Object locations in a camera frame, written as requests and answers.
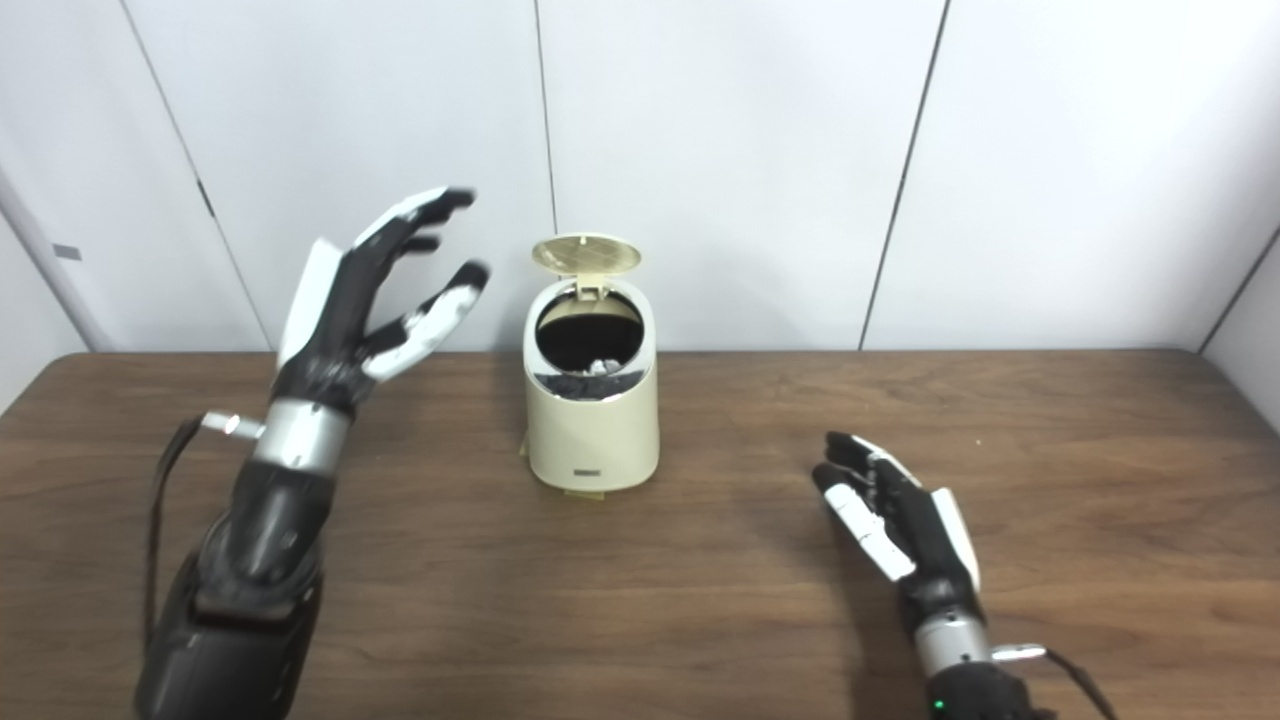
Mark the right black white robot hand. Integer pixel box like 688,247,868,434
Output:
812,432,986,613

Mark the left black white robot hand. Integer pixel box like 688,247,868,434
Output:
272,186,493,413

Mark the cream round bin lid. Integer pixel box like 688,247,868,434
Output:
531,233,643,299

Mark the cream-colored bin body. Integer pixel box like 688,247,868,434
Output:
522,277,661,493

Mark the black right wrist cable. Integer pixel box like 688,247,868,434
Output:
990,645,1121,720

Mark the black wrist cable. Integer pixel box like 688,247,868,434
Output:
990,645,1121,720
145,413,241,641

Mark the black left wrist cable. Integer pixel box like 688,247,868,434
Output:
145,413,241,641

